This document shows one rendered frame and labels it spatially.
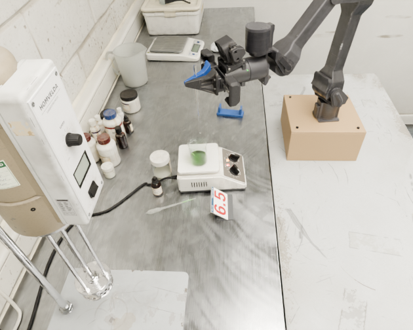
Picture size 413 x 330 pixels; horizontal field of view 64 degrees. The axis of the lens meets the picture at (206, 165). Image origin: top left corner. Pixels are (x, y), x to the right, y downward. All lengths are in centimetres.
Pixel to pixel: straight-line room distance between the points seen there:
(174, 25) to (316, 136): 111
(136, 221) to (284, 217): 41
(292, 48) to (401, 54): 179
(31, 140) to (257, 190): 74
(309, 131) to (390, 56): 162
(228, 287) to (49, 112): 60
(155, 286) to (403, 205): 70
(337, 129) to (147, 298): 70
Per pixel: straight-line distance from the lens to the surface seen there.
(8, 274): 94
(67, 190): 42
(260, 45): 80
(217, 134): 118
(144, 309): 82
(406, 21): 250
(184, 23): 188
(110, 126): 117
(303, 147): 106
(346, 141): 108
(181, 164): 96
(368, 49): 251
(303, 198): 100
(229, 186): 97
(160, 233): 92
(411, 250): 99
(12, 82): 37
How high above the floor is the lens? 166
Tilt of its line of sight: 45 degrees down
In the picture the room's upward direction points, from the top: 4 degrees counter-clockwise
